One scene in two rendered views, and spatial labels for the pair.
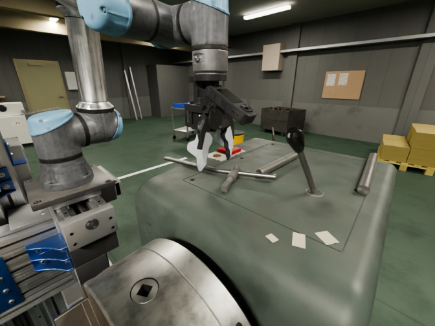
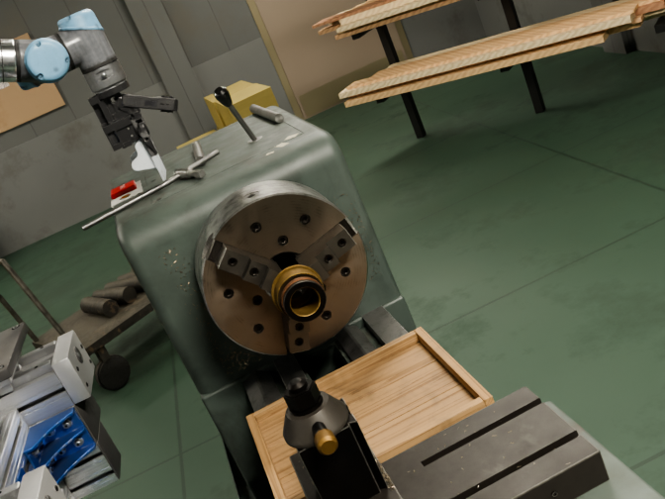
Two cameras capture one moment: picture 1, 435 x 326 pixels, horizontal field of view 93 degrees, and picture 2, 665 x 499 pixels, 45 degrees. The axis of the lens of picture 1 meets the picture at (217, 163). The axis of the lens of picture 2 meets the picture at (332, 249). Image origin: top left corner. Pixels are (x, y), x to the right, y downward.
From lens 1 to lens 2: 1.40 m
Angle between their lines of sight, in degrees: 46
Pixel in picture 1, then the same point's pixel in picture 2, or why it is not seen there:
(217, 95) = (138, 98)
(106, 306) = (247, 203)
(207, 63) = (116, 74)
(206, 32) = (104, 49)
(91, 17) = (54, 70)
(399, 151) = not seen: hidden behind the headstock
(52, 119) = not seen: outside the picture
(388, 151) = not seen: hidden behind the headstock
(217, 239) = (243, 181)
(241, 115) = (171, 102)
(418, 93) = (165, 37)
